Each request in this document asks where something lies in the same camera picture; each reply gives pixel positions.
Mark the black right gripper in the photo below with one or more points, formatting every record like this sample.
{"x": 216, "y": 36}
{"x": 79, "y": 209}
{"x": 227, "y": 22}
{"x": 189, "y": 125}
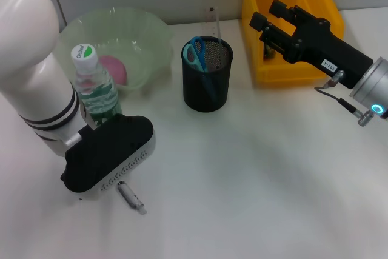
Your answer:
{"x": 324, "y": 46}

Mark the clear plastic ruler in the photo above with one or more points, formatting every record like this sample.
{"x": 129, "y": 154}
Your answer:
{"x": 210, "y": 22}

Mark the blue plastic scissors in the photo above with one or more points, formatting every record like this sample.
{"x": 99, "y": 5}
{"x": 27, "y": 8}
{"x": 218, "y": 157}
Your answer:
{"x": 200, "y": 59}

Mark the pink peach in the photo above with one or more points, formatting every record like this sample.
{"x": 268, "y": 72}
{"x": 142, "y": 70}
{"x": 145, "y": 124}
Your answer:
{"x": 116, "y": 69}

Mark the clear water bottle green label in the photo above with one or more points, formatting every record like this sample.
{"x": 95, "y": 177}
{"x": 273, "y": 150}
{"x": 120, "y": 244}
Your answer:
{"x": 97, "y": 95}

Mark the grey white pen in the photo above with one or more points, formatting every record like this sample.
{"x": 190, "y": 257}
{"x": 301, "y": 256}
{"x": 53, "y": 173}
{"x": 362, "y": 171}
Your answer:
{"x": 131, "y": 198}

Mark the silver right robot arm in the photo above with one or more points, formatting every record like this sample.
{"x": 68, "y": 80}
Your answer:
{"x": 373, "y": 89}

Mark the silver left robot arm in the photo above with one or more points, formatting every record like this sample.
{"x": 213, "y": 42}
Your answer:
{"x": 30, "y": 74}

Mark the translucent green fruit bowl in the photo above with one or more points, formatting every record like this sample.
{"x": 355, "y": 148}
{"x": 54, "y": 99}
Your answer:
{"x": 136, "y": 37}

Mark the black mesh cup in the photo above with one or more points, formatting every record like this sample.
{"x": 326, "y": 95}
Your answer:
{"x": 197, "y": 95}

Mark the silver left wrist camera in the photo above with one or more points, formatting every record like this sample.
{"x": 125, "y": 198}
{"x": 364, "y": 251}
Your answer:
{"x": 109, "y": 150}

